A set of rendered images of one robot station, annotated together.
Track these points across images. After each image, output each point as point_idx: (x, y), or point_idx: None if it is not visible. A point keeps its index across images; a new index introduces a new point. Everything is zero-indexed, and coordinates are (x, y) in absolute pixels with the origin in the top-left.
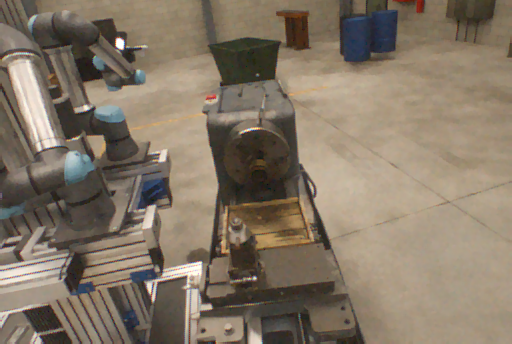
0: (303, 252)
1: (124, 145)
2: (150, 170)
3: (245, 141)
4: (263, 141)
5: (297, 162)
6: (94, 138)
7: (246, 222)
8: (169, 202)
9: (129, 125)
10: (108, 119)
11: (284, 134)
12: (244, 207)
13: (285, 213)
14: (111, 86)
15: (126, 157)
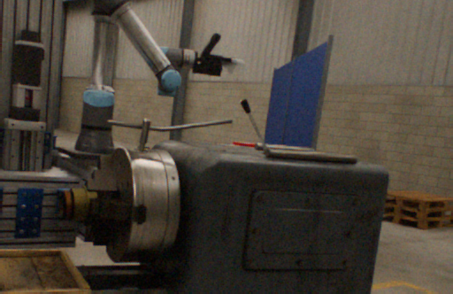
0: None
1: (85, 135)
2: (86, 176)
3: (113, 165)
4: (123, 174)
5: (195, 276)
6: (377, 275)
7: (28, 266)
8: (85, 233)
9: (446, 290)
10: (85, 97)
11: (191, 203)
12: (65, 261)
13: (49, 287)
14: (157, 88)
15: (80, 149)
